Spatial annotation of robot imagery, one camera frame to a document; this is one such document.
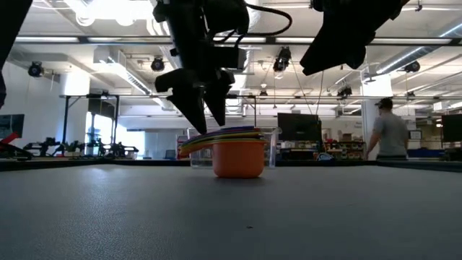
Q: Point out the green measuring cup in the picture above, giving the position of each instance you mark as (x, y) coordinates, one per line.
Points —
(231, 132)

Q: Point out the black computer monitor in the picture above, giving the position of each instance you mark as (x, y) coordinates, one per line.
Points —
(453, 128)
(299, 126)
(11, 126)

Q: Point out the background robot arms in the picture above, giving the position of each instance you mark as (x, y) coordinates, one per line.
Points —
(72, 148)

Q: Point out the black ceiling spotlight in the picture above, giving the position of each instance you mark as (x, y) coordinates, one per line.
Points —
(282, 59)
(344, 91)
(35, 69)
(412, 66)
(157, 64)

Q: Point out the silver ventilation duct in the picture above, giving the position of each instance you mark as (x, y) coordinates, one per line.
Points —
(415, 54)

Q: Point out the dark grey table mat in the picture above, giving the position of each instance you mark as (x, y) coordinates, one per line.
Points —
(231, 216)

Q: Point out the black aluminium table frame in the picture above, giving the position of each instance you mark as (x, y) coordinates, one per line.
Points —
(72, 164)

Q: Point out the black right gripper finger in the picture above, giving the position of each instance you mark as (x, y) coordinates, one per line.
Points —
(355, 62)
(335, 39)

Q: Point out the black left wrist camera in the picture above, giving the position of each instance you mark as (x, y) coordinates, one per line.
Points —
(232, 57)

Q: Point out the clear plastic basket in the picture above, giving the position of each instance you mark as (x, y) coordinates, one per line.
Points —
(272, 151)

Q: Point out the black gantry frame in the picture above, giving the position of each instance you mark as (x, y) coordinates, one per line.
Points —
(65, 119)

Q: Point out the yellow measuring cup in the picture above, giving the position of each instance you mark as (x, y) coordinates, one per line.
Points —
(234, 136)

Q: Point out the orange measuring cup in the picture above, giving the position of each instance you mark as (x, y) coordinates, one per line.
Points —
(238, 159)

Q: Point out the person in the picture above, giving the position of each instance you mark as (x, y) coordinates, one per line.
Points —
(391, 133)

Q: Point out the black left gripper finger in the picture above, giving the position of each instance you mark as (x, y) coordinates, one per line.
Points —
(187, 94)
(220, 94)

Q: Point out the purple measuring cup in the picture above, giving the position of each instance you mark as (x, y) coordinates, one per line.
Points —
(234, 128)

